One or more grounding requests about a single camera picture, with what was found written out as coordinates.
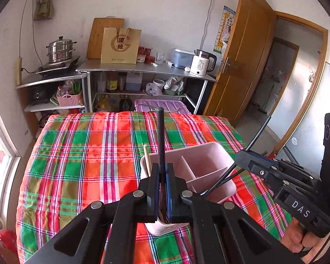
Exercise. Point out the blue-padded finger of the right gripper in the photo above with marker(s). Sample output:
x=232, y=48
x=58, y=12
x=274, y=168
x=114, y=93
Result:
x=255, y=163

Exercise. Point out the steel kitchen shelf table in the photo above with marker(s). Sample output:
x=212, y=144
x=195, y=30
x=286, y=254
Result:
x=90, y=68

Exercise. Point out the giraffe height chart poster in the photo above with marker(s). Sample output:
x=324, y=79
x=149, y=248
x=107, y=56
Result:
x=224, y=30

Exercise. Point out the dark soy sauce bottle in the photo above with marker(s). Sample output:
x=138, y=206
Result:
x=112, y=81

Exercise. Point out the tan paper shopping bag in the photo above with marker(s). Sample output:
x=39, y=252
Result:
x=120, y=45

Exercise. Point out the red green plaid tablecloth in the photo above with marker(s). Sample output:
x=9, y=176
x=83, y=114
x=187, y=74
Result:
x=80, y=158

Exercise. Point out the pink woven basket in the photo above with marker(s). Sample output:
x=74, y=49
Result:
x=69, y=100

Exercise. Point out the red lidded jar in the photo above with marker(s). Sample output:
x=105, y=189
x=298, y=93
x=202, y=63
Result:
x=141, y=55

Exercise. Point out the black induction cooker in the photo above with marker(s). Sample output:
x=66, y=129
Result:
x=52, y=67

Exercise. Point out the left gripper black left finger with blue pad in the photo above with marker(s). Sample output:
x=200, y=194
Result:
x=104, y=233

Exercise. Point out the stainless steel steamer pot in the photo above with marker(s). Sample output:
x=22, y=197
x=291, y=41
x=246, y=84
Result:
x=60, y=50

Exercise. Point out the clear plastic container box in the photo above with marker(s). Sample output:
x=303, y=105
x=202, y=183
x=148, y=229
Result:
x=181, y=58

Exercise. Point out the wooden cutting board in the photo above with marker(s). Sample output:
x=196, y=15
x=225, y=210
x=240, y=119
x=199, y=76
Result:
x=96, y=35

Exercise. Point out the green cloth bag hanging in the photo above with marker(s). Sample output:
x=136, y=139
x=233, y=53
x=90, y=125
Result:
x=44, y=10

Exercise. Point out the white refrigerator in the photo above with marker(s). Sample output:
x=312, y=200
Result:
x=305, y=147

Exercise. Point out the brown wooden door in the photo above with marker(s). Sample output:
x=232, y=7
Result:
x=245, y=56

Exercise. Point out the person's right hand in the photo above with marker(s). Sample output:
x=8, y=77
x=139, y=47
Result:
x=295, y=240

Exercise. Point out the beige wooden chopstick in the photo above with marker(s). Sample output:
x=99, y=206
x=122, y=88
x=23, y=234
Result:
x=147, y=159

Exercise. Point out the white electric kettle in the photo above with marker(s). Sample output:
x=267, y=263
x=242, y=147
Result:
x=202, y=63

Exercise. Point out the pink plastic utensil basket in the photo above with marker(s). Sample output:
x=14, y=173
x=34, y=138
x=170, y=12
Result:
x=201, y=166

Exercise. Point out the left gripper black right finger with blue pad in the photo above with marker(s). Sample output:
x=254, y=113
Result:
x=222, y=233

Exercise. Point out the purple plastic storage lid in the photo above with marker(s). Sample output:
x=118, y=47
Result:
x=151, y=105

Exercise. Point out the glass cup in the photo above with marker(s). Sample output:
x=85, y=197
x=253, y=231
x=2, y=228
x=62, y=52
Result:
x=159, y=58

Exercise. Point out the small side shelf unit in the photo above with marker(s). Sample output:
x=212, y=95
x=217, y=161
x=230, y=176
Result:
x=35, y=91

